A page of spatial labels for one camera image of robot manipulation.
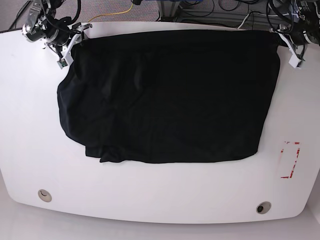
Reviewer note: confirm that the red tape rectangle marking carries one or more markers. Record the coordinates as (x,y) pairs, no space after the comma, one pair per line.
(289,155)

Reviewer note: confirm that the aluminium frame stand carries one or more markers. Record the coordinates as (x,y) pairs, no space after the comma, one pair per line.
(168,9)

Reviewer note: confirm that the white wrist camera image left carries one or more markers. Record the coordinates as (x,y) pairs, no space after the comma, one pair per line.
(65,61)

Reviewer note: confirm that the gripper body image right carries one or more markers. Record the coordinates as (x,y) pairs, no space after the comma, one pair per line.
(297,39)

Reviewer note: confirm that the right table grommet hole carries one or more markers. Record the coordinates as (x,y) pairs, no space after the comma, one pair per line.
(263,207)

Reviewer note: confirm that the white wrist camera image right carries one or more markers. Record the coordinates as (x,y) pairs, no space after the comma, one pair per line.
(295,61)

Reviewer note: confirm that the table grommet hole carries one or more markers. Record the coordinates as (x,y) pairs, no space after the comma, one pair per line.
(44,195)
(263,207)

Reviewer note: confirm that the black t-shirt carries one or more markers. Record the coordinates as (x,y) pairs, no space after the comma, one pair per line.
(177,96)

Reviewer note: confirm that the left table grommet hole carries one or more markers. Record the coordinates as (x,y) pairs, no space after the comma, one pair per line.
(44,195)

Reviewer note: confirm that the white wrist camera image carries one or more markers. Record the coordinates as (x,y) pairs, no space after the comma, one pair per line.
(295,61)
(65,61)

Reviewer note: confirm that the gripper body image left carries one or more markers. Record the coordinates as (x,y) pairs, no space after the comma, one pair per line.
(61,43)

